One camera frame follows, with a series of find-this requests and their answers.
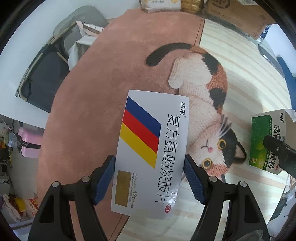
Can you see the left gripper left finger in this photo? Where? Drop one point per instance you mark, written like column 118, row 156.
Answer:
column 53, row 220

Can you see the gold wrapped snack box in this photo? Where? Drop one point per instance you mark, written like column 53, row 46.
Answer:
column 192, row 6

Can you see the green white medicine box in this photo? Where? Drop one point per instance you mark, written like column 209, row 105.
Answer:
column 279, row 124

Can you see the pink suitcase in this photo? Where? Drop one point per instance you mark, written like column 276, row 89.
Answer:
column 30, row 140

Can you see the cardboard box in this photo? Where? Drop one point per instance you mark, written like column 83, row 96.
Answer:
column 248, row 16

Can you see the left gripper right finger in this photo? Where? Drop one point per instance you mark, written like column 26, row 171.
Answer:
column 244, row 220

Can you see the cluttered shelf items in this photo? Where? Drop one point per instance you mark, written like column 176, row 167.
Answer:
column 22, row 170

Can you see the white cloth bag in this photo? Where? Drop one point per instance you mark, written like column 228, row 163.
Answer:
column 89, row 33

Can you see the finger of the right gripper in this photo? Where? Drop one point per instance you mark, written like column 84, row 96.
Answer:
column 285, row 154

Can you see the white tricolour medicine box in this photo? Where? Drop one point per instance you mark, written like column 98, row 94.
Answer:
column 150, row 154

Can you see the blue board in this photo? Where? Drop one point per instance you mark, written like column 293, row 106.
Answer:
column 290, row 80

